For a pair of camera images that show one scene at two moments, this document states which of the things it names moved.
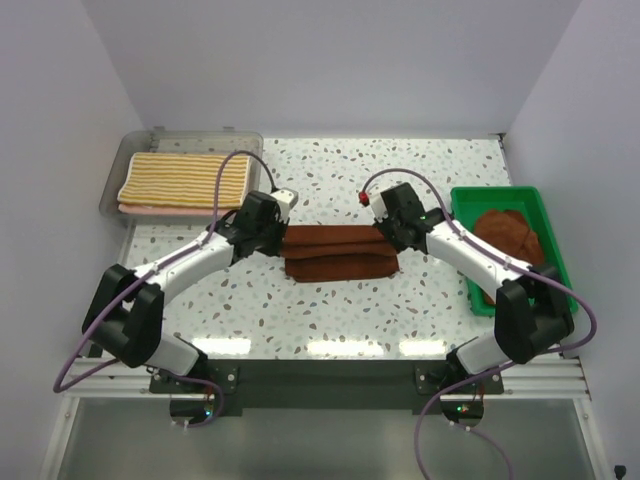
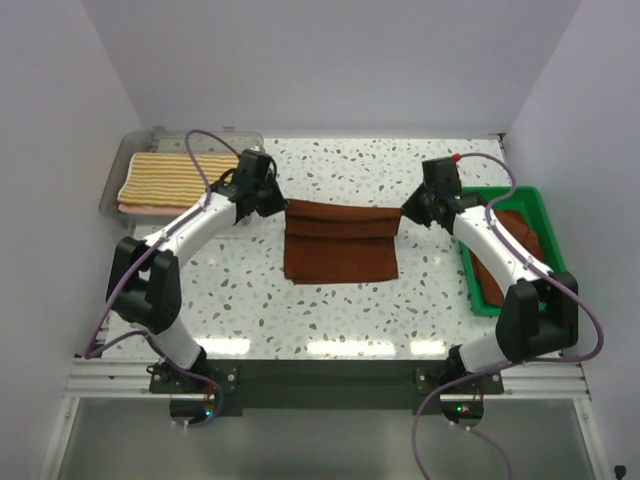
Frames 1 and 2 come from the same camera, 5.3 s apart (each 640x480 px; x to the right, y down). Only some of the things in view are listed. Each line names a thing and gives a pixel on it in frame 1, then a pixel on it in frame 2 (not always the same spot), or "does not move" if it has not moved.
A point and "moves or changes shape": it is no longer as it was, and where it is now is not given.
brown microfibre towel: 322,253 moves or changes shape
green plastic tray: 526,201 does not move
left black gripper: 280,225 -> 278,204
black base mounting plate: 328,384 does not move
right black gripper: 398,245 -> 410,207
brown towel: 510,230 does not move
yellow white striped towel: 183,180 does not move
